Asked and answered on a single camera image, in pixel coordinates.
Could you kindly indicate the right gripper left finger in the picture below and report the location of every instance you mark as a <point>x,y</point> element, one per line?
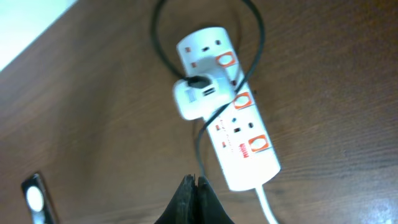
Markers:
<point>181,208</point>

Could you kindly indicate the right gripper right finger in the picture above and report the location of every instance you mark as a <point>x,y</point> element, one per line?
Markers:
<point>210,209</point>

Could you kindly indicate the black smartphone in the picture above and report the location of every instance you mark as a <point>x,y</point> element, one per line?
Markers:
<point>38,200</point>

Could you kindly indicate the white charger plug adapter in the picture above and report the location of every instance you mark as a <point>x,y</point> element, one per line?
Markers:
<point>207,88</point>

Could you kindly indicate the white power strip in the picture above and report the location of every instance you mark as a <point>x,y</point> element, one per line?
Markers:
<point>237,132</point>

